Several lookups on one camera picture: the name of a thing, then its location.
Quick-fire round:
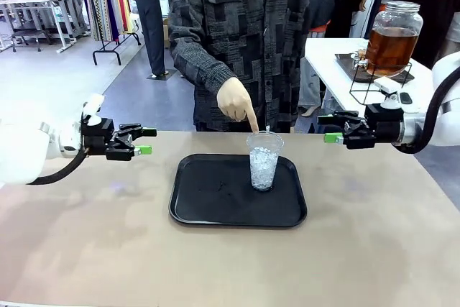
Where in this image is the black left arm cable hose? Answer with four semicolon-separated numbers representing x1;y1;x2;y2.
27;147;89;185

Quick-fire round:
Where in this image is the white side table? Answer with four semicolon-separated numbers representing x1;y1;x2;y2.
304;37;443;114

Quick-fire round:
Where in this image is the bystander in black trousers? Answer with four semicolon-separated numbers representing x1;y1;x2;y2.
118;0;177;81

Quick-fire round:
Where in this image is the person's left forearm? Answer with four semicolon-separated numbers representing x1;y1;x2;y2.
285;29;311;134

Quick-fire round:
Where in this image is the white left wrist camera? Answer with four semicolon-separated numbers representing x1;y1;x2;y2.
82;93;106;127

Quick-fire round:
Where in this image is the white workbench with frame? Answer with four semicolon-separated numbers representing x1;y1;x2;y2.
0;0;91;55

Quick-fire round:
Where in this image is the black plastic serving tray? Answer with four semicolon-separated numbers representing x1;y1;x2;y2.
168;154;308;229

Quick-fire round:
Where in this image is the dark metal tray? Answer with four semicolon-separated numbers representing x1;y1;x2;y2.
334;53;415;84

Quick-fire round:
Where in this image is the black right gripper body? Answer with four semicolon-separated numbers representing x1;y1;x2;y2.
364;104;406;145

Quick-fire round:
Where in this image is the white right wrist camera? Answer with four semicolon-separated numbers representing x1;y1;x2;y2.
373;76;403;110

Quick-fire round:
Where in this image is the glass tea dispenser jar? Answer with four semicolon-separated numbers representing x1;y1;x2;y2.
365;0;423;78

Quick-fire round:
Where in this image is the person in grey patchwork jacket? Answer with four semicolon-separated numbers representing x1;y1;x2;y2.
167;0;311;134

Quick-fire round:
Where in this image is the person's right forearm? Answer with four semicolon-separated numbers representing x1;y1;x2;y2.
168;33;239;96

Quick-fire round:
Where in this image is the silver dispenser spigot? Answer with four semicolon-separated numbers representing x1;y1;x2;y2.
350;51;368;70

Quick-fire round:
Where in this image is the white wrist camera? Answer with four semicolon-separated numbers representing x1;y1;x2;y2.
373;76;403;110
82;93;106;127

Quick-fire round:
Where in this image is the fabric sample rack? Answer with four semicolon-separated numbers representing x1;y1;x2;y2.
77;0;143;67

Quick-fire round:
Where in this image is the person's right hand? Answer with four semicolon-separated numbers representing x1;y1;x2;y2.
216;76;260;134

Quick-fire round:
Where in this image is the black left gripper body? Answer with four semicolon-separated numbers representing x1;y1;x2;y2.
80;116;116;158

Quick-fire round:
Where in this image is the tall clear iced cup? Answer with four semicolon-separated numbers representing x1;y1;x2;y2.
246;131;285;192

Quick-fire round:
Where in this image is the black wire dispenser stand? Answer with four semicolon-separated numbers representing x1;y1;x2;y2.
349;62;413;106

